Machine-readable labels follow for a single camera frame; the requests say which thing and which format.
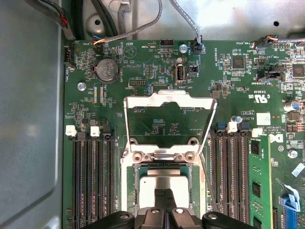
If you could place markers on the black and grey PC case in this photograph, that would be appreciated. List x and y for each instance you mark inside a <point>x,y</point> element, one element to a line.
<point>28,119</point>

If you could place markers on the internal USB port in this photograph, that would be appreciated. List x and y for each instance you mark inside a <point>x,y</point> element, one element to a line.
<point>179,74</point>

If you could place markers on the metal socket cover frame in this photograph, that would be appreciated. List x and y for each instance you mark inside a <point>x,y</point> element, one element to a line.
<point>147,99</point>

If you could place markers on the blue board connector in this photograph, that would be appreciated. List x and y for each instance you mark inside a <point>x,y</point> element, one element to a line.
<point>290,202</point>

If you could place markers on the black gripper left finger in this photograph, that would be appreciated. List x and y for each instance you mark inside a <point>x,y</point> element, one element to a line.
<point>150,217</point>

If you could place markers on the silver capacitor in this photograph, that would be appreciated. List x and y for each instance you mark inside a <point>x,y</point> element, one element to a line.
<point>291,106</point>

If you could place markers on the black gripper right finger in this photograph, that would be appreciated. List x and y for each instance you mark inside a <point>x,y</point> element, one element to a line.
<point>183,218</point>

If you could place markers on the silver motherboard screw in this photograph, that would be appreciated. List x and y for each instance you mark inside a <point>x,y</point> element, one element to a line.
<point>183,48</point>
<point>291,153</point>
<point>81,86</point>

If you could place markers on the silver CPU green substrate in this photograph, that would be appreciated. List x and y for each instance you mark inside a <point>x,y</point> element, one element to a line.
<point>147,190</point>

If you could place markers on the silver coin battery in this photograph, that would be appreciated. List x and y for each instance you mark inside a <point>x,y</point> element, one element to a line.
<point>108,70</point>

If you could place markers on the green RAM stick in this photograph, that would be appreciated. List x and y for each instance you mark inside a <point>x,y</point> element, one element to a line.
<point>259,171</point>

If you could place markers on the green motherboard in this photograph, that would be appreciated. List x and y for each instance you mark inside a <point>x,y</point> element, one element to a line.
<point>238,109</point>

